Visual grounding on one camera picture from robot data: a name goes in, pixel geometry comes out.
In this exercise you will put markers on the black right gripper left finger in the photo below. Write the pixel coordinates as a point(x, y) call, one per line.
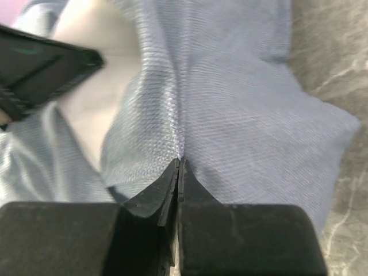
point(132, 238)

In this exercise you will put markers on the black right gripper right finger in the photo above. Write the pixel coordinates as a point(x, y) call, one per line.
point(242, 239)

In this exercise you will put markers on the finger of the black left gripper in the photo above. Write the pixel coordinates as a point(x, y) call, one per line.
point(36, 70)

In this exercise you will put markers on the white pillow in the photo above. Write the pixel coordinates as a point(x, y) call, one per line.
point(92, 106)

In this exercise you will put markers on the blue-grey pillowcase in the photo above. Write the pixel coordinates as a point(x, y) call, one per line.
point(214, 87)

